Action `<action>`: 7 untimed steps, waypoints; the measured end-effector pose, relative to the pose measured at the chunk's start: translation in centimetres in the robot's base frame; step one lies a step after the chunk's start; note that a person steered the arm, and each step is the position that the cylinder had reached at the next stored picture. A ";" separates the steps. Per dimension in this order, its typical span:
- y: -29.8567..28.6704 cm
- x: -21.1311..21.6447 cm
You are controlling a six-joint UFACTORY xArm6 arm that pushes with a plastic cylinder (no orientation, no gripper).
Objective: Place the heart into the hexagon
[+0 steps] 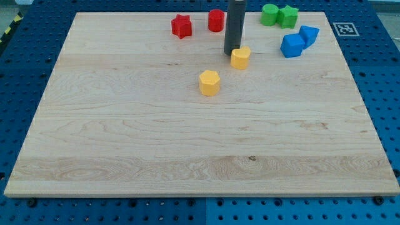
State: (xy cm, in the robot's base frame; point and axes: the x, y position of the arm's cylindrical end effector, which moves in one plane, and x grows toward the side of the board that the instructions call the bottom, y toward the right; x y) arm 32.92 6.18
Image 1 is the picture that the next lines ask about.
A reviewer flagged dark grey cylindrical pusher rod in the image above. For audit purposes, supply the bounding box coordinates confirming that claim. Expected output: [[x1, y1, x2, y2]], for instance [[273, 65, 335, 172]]
[[224, 0, 247, 56]]

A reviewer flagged yellow heart block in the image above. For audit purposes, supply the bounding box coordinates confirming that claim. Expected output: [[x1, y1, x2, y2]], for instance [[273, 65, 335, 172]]
[[230, 46, 251, 70]]

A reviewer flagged yellow hexagon block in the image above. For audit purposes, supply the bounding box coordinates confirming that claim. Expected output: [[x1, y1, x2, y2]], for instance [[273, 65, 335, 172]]
[[199, 70, 220, 96]]

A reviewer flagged red cylinder block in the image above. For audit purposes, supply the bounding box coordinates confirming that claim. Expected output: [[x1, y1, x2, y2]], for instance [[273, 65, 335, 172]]
[[208, 9, 225, 33]]

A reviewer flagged green cylinder block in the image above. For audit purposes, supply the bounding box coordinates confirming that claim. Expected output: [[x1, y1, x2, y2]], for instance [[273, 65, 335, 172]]
[[260, 4, 279, 26]]

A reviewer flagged green star block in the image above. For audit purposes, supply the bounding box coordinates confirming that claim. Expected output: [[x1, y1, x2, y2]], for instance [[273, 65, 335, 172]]
[[276, 5, 299, 29]]

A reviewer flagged red star block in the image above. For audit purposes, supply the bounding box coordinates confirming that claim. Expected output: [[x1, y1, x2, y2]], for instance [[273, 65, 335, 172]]
[[171, 14, 193, 39]]

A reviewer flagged blue cube block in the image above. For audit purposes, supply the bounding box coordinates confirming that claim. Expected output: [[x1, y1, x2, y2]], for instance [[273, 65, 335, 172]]
[[280, 34, 305, 58]]

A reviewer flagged blue pentagon block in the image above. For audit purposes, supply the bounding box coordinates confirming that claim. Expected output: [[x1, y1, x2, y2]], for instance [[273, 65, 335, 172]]
[[299, 26, 319, 49]]

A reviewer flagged white fiducial marker tag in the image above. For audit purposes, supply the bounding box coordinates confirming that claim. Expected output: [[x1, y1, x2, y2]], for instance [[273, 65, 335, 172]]
[[332, 22, 359, 37]]

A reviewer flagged light wooden board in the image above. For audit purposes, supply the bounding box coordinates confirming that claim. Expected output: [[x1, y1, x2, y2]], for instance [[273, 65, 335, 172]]
[[4, 12, 399, 198]]

